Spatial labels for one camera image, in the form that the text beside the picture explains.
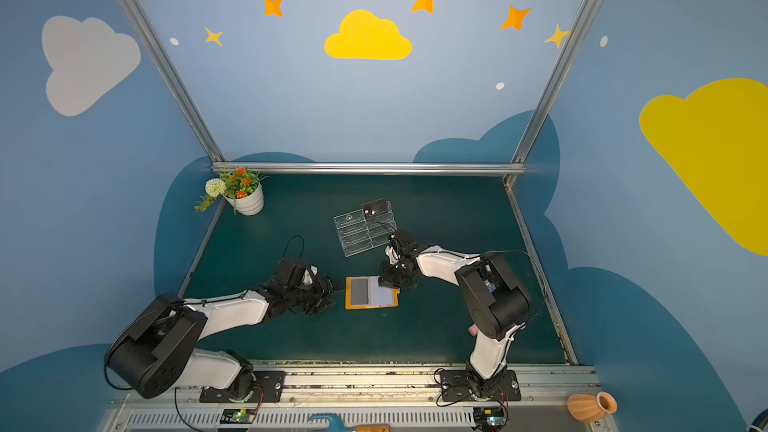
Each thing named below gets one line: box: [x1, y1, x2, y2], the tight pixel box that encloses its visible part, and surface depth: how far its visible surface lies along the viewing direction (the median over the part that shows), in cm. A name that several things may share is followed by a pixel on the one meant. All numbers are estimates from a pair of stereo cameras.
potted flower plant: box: [194, 166, 269, 217], surface depth 102 cm
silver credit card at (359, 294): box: [350, 278, 369, 305], surface depth 93 cm
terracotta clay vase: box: [567, 391, 618, 423], surface depth 65 cm
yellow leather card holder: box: [345, 276, 400, 310], surface depth 92 cm
